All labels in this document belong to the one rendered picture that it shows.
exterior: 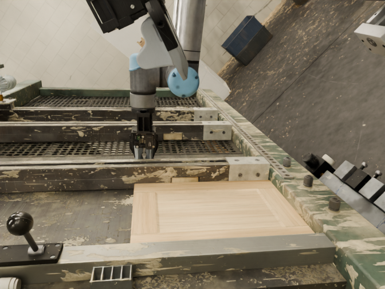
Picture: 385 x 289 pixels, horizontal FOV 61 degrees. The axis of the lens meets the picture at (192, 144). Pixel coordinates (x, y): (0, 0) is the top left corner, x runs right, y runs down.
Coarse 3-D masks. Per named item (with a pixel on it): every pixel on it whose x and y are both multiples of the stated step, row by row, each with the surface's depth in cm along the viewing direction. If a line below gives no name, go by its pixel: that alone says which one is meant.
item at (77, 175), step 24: (0, 168) 88; (24, 168) 89; (48, 168) 89; (72, 168) 90; (96, 168) 91; (120, 168) 92; (144, 168) 93; (168, 168) 94; (192, 168) 95; (216, 168) 96; (240, 168) 97; (264, 168) 98; (0, 192) 89
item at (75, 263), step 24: (192, 240) 65; (216, 240) 65; (240, 240) 66; (264, 240) 66; (288, 240) 66; (312, 240) 67; (48, 264) 57; (72, 264) 58; (96, 264) 58; (120, 264) 59; (144, 264) 60; (168, 264) 61; (192, 264) 61; (216, 264) 62; (240, 264) 63; (264, 264) 64; (288, 264) 65; (312, 264) 65
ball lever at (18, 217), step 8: (16, 216) 50; (24, 216) 50; (8, 224) 49; (16, 224) 49; (24, 224) 50; (32, 224) 51; (16, 232) 50; (24, 232) 50; (32, 240) 55; (32, 248) 57; (40, 248) 58
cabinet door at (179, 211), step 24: (144, 192) 89; (168, 192) 90; (192, 192) 90; (216, 192) 91; (240, 192) 92; (264, 192) 91; (144, 216) 77; (168, 216) 78; (192, 216) 78; (216, 216) 79; (240, 216) 79; (264, 216) 80; (288, 216) 79; (144, 240) 68; (168, 240) 68
